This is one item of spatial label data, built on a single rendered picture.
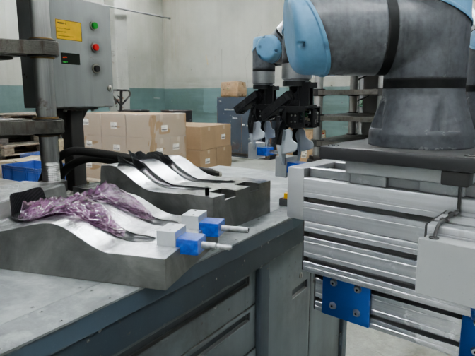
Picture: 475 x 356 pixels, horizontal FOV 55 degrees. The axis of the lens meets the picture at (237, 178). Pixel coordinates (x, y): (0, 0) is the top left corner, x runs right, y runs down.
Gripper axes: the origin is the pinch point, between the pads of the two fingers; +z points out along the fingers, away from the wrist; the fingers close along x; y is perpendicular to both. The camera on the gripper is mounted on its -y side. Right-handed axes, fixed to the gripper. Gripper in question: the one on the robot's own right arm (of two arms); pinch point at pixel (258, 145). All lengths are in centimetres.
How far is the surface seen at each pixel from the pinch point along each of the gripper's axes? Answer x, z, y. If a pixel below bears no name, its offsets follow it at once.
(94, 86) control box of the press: -21, -20, -64
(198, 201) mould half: -51, 8, 22
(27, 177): 79, 61, -347
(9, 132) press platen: -60, -5, -53
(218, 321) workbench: -50, 36, 27
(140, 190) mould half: -53, 7, 4
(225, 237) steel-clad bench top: -50, 15, 29
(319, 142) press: 333, 34, -168
